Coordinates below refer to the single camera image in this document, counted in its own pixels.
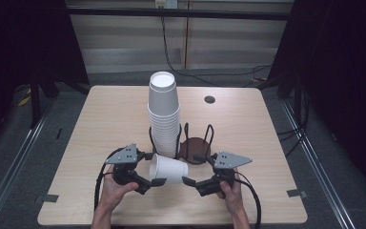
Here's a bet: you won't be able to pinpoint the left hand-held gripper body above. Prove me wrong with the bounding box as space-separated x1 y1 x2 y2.
104 143 145 187

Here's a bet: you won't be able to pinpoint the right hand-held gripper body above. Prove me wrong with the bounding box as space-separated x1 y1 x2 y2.
210 151 254 189

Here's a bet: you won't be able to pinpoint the dark wire cup holder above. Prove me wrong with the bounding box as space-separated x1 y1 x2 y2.
148 122 215 166

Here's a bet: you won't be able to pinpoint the white paper cup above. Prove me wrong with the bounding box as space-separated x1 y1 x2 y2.
148 154 190 185

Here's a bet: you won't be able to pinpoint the stack of white cups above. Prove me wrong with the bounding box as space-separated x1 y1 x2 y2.
147 71 181 159

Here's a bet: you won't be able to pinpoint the person's right hand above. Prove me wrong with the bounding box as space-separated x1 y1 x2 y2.
215 167 244 215

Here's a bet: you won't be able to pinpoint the person's left hand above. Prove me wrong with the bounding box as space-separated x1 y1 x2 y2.
99 173 140 214

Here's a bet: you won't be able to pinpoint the grey floor tape strip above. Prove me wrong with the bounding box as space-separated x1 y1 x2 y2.
286 189 308 199
33 194 60 204

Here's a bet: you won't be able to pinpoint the black metal stand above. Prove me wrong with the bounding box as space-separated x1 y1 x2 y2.
29 73 43 129

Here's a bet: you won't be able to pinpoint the black curtain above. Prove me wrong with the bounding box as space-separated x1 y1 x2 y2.
267 0 366 203
0 0 91 156

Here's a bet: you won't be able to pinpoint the black horizontal metal bar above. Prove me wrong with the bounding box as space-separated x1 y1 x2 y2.
66 7 295 22

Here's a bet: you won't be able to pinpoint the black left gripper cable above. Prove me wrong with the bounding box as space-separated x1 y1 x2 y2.
93 146 126 213

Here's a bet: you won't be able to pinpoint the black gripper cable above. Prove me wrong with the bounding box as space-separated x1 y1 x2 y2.
93 146 126 213
234 171 262 229

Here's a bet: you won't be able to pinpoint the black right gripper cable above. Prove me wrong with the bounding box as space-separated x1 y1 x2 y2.
234 171 262 229

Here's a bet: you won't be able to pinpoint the black floor cables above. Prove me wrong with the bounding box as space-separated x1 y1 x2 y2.
276 125 310 157

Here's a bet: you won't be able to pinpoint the metal floor rail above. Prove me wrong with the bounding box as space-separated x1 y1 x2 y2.
280 100 357 229
0 103 54 229

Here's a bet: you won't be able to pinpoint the long black wall cable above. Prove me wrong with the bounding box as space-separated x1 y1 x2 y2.
159 8 273 89

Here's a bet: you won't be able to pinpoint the white wall outlet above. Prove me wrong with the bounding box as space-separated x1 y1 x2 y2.
154 0 179 10

